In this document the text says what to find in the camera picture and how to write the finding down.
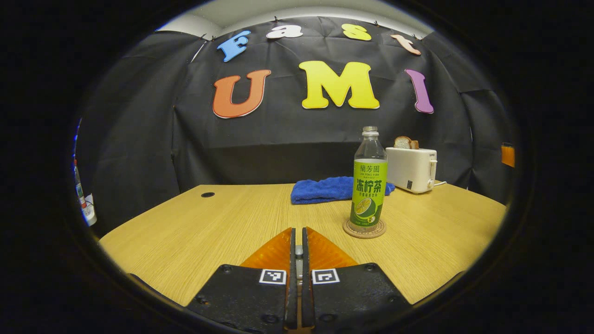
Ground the small white side table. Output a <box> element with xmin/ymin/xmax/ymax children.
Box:
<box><xmin>83</xmin><ymin>193</ymin><xmax>98</xmax><ymax>227</ymax></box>

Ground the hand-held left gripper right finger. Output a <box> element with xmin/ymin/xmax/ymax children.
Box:
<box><xmin>302</xmin><ymin>226</ymin><xmax>413</xmax><ymax>334</ymax></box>

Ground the white toaster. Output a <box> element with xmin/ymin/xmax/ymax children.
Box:
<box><xmin>385</xmin><ymin>147</ymin><xmax>438</xmax><ymax>194</ymax></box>

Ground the red cap plastic bottle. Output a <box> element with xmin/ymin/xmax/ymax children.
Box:
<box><xmin>73</xmin><ymin>158</ymin><xmax>89</xmax><ymax>209</ymax></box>

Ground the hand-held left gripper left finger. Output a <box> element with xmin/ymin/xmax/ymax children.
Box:
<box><xmin>186</xmin><ymin>226</ymin><xmax>298</xmax><ymax>334</ymax></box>

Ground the green label water bottle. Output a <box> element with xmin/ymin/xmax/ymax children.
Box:
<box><xmin>349</xmin><ymin>126</ymin><xmax>388</xmax><ymax>232</ymax></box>

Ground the blue towel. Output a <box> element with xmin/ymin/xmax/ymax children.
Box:
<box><xmin>291</xmin><ymin>176</ymin><xmax>396</xmax><ymax>205</ymax></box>

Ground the round cork coaster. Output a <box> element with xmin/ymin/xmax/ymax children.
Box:
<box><xmin>342</xmin><ymin>218</ymin><xmax>387</xmax><ymax>239</ymax></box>

